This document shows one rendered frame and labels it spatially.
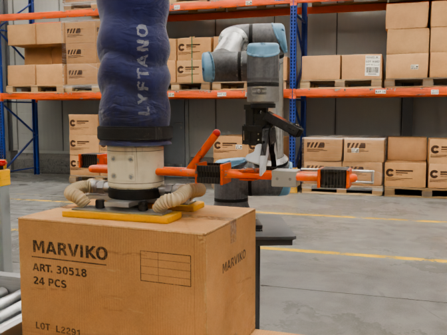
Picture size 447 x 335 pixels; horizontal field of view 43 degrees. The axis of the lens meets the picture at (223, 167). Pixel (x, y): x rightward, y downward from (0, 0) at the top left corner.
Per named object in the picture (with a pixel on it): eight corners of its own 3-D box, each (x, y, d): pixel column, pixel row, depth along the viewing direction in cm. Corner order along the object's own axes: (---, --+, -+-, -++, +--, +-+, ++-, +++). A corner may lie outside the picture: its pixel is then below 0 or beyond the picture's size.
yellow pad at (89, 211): (61, 217, 164) (60, 200, 163) (80, 211, 173) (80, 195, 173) (167, 224, 153) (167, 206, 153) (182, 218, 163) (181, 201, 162)
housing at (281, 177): (271, 186, 154) (271, 170, 154) (276, 183, 161) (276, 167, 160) (296, 187, 152) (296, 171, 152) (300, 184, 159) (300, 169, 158)
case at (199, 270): (22, 349, 168) (17, 217, 164) (99, 306, 205) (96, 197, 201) (206, 384, 146) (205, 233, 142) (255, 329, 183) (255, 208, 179)
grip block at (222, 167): (193, 184, 160) (193, 163, 159) (205, 180, 169) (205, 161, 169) (221, 185, 157) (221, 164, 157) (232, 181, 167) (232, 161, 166)
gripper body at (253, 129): (249, 145, 164) (249, 104, 163) (277, 145, 162) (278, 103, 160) (241, 146, 157) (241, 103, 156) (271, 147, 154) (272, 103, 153)
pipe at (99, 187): (64, 203, 165) (64, 185, 165) (108, 192, 189) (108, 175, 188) (171, 210, 155) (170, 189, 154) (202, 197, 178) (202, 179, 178)
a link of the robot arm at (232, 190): (215, 194, 257) (215, 156, 255) (253, 195, 255) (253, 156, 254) (211, 199, 242) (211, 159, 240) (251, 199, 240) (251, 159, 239)
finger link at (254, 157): (244, 175, 154) (249, 147, 158) (265, 176, 152) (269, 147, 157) (241, 170, 151) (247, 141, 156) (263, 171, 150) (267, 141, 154)
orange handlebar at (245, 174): (55, 173, 176) (54, 162, 176) (104, 165, 205) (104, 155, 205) (356, 186, 147) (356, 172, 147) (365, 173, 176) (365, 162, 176)
